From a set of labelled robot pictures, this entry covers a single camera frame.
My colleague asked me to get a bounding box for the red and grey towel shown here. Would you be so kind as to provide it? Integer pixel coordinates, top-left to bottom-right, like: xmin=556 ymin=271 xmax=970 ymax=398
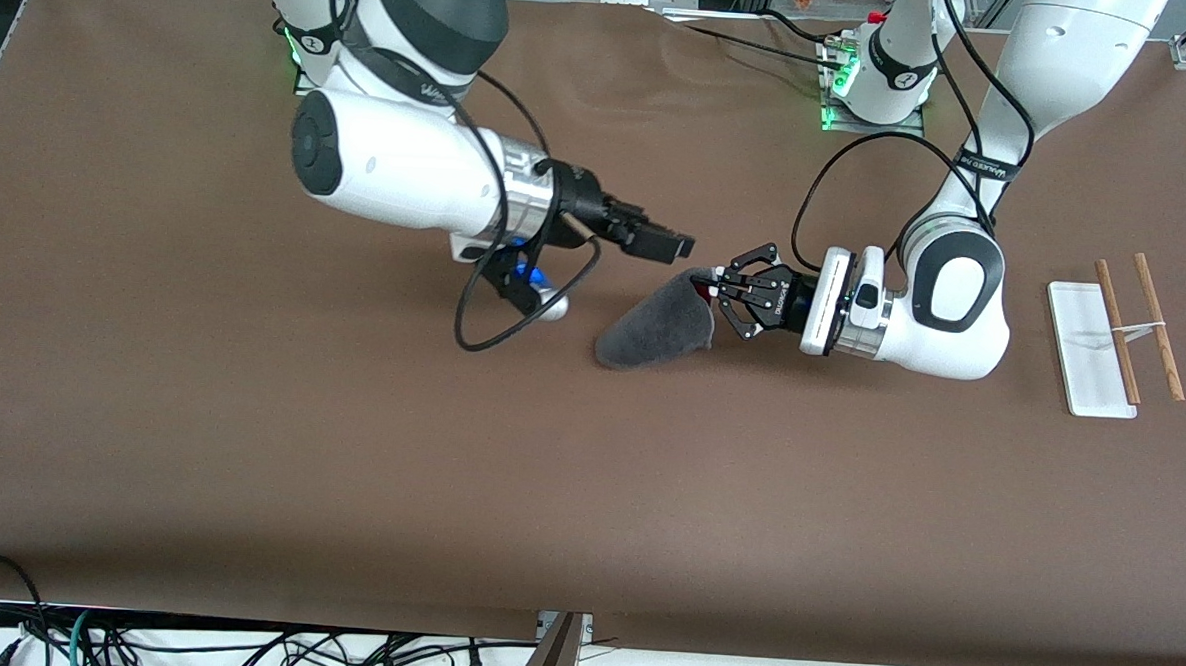
xmin=592 ymin=262 xmax=720 ymax=375

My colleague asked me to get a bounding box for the white rack with wooden rods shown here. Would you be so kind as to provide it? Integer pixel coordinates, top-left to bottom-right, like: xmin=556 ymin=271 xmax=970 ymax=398
xmin=1041 ymin=248 xmax=1186 ymax=423

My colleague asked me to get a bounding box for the white flat strip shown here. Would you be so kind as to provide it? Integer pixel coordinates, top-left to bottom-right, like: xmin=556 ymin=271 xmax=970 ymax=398
xmin=655 ymin=6 xmax=770 ymax=27

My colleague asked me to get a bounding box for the brown table cover sheet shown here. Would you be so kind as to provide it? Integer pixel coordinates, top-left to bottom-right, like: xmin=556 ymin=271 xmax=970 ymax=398
xmin=0 ymin=0 xmax=1186 ymax=666

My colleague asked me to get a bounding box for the brown table leg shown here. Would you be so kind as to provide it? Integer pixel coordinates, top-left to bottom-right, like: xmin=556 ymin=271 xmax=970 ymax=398
xmin=512 ymin=610 xmax=588 ymax=666

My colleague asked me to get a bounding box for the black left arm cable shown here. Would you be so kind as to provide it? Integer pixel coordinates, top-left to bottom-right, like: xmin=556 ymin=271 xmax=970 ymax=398
xmin=790 ymin=0 xmax=1047 ymax=285

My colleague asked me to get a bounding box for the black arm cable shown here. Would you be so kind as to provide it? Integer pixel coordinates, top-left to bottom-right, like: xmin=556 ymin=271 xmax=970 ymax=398
xmin=790 ymin=0 xmax=1047 ymax=285
xmin=192 ymin=0 xmax=615 ymax=359

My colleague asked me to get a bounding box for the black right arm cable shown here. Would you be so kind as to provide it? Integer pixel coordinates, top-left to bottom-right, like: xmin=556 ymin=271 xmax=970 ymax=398
xmin=192 ymin=0 xmax=615 ymax=359

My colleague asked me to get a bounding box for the long black tabletop cable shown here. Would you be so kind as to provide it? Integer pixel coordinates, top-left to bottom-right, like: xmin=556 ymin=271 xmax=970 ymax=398
xmin=677 ymin=20 xmax=854 ymax=73

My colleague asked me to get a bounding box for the short black tabletop cable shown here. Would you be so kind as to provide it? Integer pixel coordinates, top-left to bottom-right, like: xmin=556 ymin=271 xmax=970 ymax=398
xmin=756 ymin=7 xmax=850 ymax=47

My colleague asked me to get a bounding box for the silver metal bracket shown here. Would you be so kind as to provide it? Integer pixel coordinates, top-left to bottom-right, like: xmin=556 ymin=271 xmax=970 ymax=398
xmin=535 ymin=610 xmax=596 ymax=647

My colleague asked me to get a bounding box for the tangle of black floor cables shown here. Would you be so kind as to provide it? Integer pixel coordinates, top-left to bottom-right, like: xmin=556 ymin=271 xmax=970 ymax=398
xmin=88 ymin=617 xmax=543 ymax=666

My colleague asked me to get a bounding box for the teal floor cable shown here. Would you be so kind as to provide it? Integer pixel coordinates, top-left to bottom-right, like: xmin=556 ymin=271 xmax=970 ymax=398
xmin=65 ymin=607 xmax=94 ymax=666

